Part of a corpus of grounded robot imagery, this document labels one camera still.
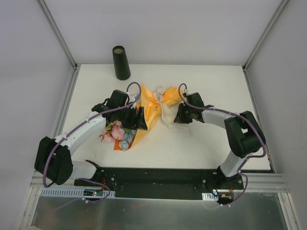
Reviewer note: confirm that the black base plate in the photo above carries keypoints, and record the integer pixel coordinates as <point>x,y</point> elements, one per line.
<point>179,184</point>

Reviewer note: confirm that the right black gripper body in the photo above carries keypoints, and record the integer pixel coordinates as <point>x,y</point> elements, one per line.
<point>181,114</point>

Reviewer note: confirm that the cream lace ribbon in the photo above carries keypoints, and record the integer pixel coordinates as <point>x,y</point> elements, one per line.
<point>166,114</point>

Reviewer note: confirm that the right aluminium frame post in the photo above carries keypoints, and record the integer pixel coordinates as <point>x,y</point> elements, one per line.
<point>273,20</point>

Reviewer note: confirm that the aluminium frame post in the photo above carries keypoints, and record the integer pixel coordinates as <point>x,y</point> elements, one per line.
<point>56,31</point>
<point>273,20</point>

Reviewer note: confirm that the left white cable duct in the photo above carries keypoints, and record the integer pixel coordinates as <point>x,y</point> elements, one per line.
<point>77,193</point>

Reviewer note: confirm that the pink and blue flower bouquet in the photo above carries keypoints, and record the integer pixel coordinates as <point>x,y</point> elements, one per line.
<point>121,137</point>

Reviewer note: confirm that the left aluminium frame post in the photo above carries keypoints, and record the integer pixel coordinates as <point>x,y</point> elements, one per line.
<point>56,31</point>

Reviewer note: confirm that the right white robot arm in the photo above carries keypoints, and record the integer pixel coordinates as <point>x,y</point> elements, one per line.
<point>245,137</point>

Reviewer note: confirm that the white cable duct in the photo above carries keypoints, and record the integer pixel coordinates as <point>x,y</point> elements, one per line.
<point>77,193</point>
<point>209,197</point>

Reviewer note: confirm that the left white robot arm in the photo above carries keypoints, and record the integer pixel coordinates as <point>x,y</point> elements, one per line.
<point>54,155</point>

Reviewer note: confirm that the orange wrapping paper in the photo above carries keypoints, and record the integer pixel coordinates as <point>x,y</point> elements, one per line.
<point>152,109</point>

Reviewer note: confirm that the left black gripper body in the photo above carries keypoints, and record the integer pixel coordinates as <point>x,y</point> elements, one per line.
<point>138,118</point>

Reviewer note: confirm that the black conical vase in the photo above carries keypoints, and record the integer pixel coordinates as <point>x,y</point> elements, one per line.
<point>120,61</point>

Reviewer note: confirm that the right white cable duct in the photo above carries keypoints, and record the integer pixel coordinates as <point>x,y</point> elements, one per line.
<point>209,197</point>

